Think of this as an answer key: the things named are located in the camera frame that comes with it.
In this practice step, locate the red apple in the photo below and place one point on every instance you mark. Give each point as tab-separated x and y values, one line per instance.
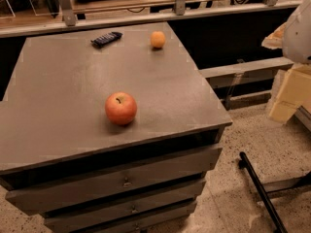
120	108

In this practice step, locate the small orange fruit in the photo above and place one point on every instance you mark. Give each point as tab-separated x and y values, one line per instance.
157	39

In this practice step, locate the black metal bar on floor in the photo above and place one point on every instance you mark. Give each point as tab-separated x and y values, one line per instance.
244	163

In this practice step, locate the grey metal railing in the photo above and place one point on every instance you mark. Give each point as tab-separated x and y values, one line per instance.
74	15

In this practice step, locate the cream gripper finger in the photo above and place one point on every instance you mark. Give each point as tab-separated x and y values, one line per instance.
274	40

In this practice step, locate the dark blue snack bar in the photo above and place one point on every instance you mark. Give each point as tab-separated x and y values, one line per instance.
106	39

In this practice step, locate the grey drawer cabinet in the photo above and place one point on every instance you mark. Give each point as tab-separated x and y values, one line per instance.
60	156

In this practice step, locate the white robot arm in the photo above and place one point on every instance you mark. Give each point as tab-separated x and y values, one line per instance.
294	36

